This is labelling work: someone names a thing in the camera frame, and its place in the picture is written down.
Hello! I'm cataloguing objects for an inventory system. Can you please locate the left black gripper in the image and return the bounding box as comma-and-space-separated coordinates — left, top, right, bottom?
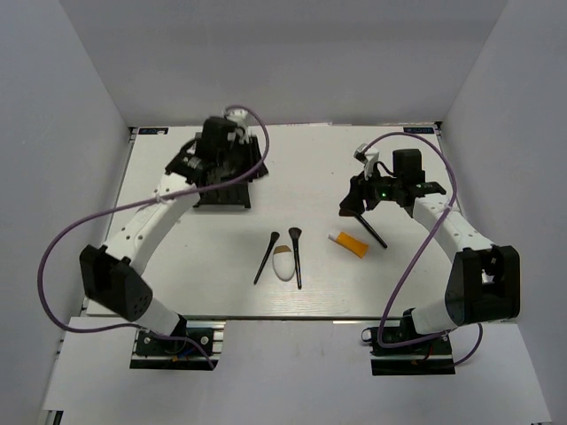
219, 136, 270, 182

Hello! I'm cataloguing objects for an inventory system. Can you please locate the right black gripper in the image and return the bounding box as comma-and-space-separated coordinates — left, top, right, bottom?
339, 163, 402, 215

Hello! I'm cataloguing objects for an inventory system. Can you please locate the orange cream tube white cap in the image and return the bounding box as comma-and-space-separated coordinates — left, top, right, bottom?
328, 231, 369, 259

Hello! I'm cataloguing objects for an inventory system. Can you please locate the black powder brush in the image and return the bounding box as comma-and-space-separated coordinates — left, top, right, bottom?
288, 227, 302, 290

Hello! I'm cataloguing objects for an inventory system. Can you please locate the slim black makeup brush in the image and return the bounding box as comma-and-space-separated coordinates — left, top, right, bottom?
253, 231, 280, 285

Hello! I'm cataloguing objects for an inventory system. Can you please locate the white beige makeup sponge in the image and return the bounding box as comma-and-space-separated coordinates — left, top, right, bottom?
272, 245, 295, 282

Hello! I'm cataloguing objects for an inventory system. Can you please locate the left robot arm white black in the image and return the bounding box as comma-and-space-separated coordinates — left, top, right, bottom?
80, 110, 268, 353

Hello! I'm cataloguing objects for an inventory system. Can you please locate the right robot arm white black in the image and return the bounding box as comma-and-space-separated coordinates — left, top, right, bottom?
339, 145, 520, 353

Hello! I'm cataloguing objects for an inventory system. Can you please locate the black makeup organizer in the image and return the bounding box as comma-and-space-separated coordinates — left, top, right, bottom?
193, 143, 252, 209

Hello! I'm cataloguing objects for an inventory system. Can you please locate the left blue table label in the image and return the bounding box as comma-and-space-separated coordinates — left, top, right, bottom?
138, 127, 169, 135

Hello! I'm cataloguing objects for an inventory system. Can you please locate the blue table label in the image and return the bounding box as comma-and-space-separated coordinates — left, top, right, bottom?
138, 127, 169, 135
403, 127, 435, 135

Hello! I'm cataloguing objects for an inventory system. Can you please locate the right blue table label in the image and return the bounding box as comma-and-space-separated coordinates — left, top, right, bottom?
403, 127, 435, 135

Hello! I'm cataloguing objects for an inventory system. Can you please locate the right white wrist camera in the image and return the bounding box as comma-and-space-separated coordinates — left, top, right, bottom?
353, 143, 379, 181

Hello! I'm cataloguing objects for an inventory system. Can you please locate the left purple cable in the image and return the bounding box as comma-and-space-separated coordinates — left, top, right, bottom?
36, 104, 271, 371

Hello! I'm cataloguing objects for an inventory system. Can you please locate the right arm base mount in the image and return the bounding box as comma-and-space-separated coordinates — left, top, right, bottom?
361, 327, 455, 376

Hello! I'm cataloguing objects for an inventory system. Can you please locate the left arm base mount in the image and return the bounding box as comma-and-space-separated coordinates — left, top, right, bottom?
129, 321, 226, 371

